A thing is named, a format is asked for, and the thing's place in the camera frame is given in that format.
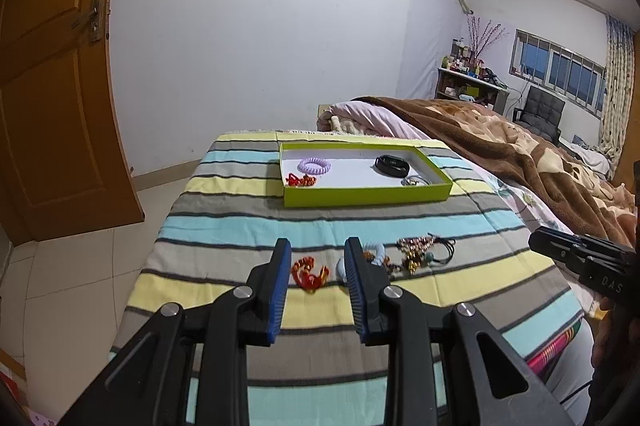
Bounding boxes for orange red knot ornament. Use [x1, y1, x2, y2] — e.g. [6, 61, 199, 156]
[291, 256, 330, 294]

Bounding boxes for rose gold rhinestone hair clip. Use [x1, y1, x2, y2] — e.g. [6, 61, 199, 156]
[397, 235, 434, 257]

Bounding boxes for black cord bead bracelet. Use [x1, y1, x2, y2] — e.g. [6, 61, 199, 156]
[422, 232, 458, 267]

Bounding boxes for black wristband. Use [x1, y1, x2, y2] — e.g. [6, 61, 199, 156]
[374, 154, 410, 179]

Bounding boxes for purple spiral hair tie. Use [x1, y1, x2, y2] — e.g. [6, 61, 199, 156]
[297, 156, 333, 176]

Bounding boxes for person's right hand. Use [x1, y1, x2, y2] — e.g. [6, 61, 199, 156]
[591, 297, 639, 380]

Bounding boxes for brown fleece blanket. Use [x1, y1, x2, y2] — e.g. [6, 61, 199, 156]
[362, 96, 637, 246]

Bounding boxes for striped bed cover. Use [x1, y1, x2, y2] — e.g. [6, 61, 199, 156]
[115, 131, 593, 425]

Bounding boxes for lime green cardboard tray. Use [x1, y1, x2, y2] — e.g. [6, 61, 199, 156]
[279, 142, 452, 209]

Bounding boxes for black office chair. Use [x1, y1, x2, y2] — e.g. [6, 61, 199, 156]
[512, 85, 565, 146]

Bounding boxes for patterned curtain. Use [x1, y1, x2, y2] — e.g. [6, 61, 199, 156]
[598, 15, 634, 172]

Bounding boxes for cluttered white shelf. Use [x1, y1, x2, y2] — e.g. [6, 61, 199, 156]
[435, 38, 509, 114]

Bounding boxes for orange wooden door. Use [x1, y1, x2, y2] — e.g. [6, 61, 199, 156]
[1, 0, 143, 245]

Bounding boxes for purple blossom branches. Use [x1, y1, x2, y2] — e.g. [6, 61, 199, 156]
[466, 15, 509, 59]

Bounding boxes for brass door latch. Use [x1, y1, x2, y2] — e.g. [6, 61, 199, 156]
[72, 0, 107, 44]

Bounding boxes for window with metal frame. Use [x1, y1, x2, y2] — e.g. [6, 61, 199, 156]
[510, 30, 606, 117]

